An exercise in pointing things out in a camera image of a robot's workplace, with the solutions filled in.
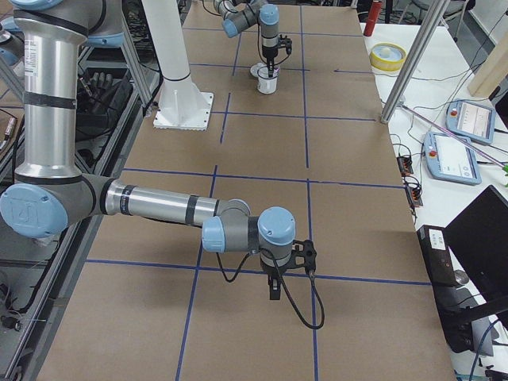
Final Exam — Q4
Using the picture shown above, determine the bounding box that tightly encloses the black computer box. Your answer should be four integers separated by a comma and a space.
417, 225, 456, 287

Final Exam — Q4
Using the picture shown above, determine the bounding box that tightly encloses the far teach pendant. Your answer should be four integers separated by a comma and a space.
446, 99, 495, 145

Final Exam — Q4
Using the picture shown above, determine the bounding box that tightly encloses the black laptop computer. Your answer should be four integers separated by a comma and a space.
444, 186, 507, 300

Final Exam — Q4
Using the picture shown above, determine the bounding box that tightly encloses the far orange circuit board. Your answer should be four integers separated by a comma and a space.
396, 149, 414, 176

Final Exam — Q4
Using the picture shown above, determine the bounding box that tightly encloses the wooden beam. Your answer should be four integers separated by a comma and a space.
468, 33, 508, 98

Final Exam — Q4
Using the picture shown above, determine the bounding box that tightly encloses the black camera cable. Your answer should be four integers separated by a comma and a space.
216, 248, 325, 330

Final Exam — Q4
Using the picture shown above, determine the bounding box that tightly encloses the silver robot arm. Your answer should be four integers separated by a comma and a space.
1, 1, 298, 300
213, 0, 280, 78

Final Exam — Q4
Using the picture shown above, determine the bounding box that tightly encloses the near teach pendant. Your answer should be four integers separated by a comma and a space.
423, 132, 482, 185

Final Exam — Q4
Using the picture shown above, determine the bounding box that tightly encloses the left aluminium frame strut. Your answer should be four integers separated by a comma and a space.
121, 31, 152, 107

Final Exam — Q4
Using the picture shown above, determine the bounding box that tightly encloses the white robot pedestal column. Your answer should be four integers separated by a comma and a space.
142, 0, 214, 131

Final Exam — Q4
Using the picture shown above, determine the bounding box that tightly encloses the white enamel cup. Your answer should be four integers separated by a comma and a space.
257, 66, 279, 94

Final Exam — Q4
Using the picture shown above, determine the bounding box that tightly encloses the red cylinder bottle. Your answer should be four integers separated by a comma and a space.
364, 0, 383, 37

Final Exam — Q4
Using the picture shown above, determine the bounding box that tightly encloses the aluminium frame post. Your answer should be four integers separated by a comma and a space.
380, 0, 450, 124

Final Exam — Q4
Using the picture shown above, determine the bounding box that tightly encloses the white enamel cup lid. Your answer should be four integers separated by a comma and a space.
250, 62, 266, 78

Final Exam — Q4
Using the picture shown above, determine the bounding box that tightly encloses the orange circuit board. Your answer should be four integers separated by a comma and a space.
396, 149, 414, 176
402, 175, 423, 208

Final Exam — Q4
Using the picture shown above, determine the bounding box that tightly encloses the near orange circuit board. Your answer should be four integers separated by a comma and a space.
402, 175, 423, 208

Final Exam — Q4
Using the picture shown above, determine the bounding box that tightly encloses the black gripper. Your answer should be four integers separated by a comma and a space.
263, 266, 283, 300
261, 45, 277, 77

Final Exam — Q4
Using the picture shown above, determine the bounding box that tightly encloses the teach pendant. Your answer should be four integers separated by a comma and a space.
446, 99, 495, 145
423, 132, 482, 185

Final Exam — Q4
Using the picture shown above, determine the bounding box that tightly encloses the yellow tape roll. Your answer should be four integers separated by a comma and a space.
369, 43, 407, 72

